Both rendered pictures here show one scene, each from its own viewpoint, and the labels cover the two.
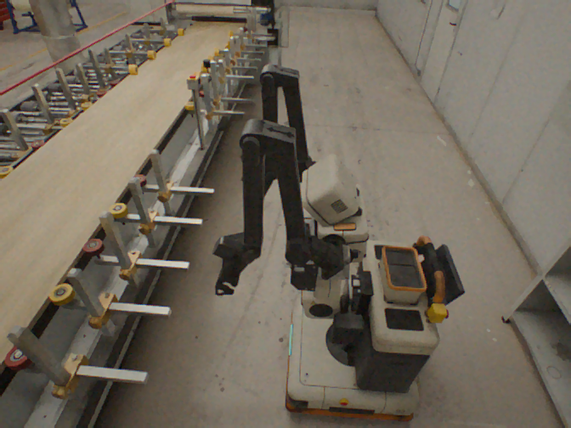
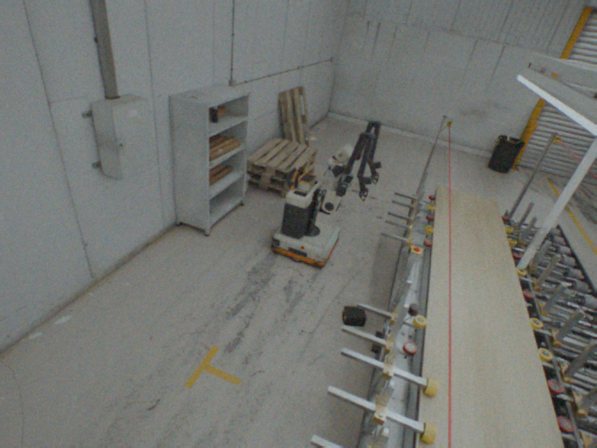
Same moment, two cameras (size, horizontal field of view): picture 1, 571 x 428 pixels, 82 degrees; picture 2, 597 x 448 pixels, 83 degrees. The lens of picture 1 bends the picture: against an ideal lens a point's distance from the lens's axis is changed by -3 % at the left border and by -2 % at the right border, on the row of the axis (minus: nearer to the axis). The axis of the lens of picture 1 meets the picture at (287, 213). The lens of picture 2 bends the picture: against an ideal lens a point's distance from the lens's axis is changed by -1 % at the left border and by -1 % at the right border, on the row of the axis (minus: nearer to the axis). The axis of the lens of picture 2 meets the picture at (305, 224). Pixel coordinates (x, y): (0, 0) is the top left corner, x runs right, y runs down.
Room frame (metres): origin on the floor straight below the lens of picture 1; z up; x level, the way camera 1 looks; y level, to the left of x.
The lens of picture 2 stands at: (4.24, 0.31, 2.51)
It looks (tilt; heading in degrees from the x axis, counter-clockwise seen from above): 33 degrees down; 193
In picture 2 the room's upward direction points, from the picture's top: 10 degrees clockwise
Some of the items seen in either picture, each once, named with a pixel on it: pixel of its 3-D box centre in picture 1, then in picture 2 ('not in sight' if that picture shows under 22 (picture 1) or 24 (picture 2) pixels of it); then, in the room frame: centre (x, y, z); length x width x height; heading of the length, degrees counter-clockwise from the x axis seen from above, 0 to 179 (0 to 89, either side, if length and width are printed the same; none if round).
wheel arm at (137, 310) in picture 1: (115, 308); (411, 206); (0.72, 0.66, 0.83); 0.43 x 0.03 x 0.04; 88
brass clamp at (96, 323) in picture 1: (103, 311); not in sight; (0.71, 0.71, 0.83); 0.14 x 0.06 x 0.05; 178
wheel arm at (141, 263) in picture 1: (142, 263); (408, 219); (0.97, 0.65, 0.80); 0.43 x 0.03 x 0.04; 88
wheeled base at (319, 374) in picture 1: (347, 351); (306, 237); (0.92, -0.38, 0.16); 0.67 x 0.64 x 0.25; 88
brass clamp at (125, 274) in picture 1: (130, 265); not in sight; (0.96, 0.70, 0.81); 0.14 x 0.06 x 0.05; 178
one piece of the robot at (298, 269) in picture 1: (308, 248); (344, 182); (0.94, -0.09, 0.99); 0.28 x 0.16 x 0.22; 178
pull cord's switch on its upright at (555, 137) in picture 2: not in sight; (531, 180); (0.17, 1.84, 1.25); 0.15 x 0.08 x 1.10; 178
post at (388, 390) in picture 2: (228, 76); (378, 411); (3.18, 0.61, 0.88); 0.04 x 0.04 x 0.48; 88
